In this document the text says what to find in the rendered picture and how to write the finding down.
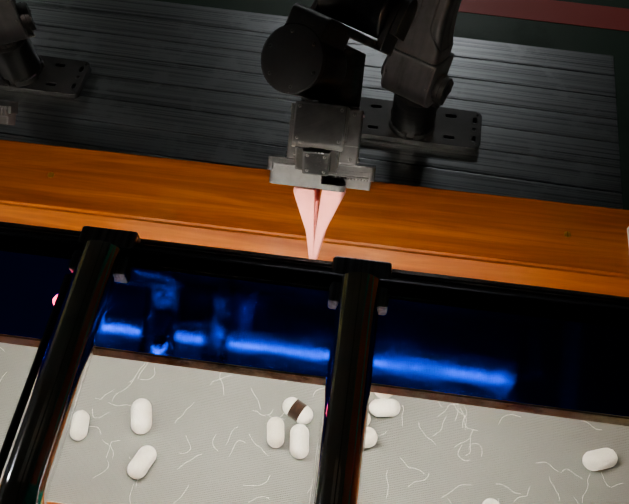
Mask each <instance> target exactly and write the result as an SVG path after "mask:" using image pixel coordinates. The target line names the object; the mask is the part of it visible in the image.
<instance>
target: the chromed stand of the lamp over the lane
mask: <svg viewBox="0 0 629 504"><path fill-rule="evenodd" d="M78 241H79V242H82V243H84V245H83V248H82V250H76V251H74V253H73V256H72V258H71V261H70V264H69V270H70V271H71V273H69V274H65V276H64V279H63V282H62V285H61V287H60V290H59V293H58V295H57V298H56V301H55V304H54V306H53V309H52V312H51V314H50V317H49V320H48V323H47V325H46V328H45V331H44V334H43V336H42V339H41V342H40V344H39V347H38V350H37V353H36V355H35V358H34V361H33V363H32V366H31V369H30V372H29V374H28V377H27V380H26V383H25V385H24V388H23V391H22V393H21V396H20V399H19V402H18V404H17V407H16V410H15V412H14V415H13V418H12V421H11V423H10V426H9V429H8V432H7V434H6V437H5V440H4V442H3V445H2V448H1V451H0V504H46V503H47V498H48V494H49V490H50V486H51V483H52V480H53V477H54V474H55V470H56V467H57V464H58V461H59V458H60V455H61V452H62V449H63V445H64V442H65V439H66V436H67V433H68V430H69V427H70V424H71V421H72V417H73V414H74V411H75V408H76V405H77V402H78V399H79V396H80V393H81V389H82V386H83V383H84V380H85V377H86V374H87V371H88V368H89V364H90V361H91V358H92V355H93V352H94V349H95V346H96V343H97V340H98V336H99V333H100V330H101V327H102V324H103V321H104V318H105V315H106V312H107V308H108V305H109V302H110V299H111V296H112V293H113V290H114V287H115V284H116V282H120V283H128V282H129V280H130V273H129V265H130V261H129V258H128V257H127V256H123V255H122V250H121V249H119V248H118V247H123V248H132V247H134V246H136V244H141V240H140V237H139V235H138V233H137V232H133V231H125V230H116V229H108V228H100V227H91V226H84V227H83V228H82V231H81V234H80V236H79V239H78ZM332 271H333V272H334V273H336V274H344V275H342V276H341V277H340V282H335V281H333V282H332V283H331V285H330V287H329V294H328V308H330V309H335V310H336V311H335V318H334V326H333V333H332V340H331V347H330V355H329V362H328V369H327V377H326V384H325V391H324V399H323V406H322V413H321V421H320V428H319V435H318V443H317V450H316V457H315V464H314V472H313V479H312V486H311V494H310V501H309V504H359V497H360V487H361V477H362V468H363V458H364V448H365V438H366V428H367V419H368V409H369V399H370V389H371V379H372V370H373V360H374V350H375V340H376V330H377V321H378V315H386V314H387V311H388V306H389V295H390V294H389V290H388V289H387V288H384V287H381V281H380V280H379V279H385V280H388V279H390V278H391V274H392V264H391V263H390V262H383V261H375V260H366V259H358V258H350V257H341V256H335V257H334V259H333V266H332Z"/></svg>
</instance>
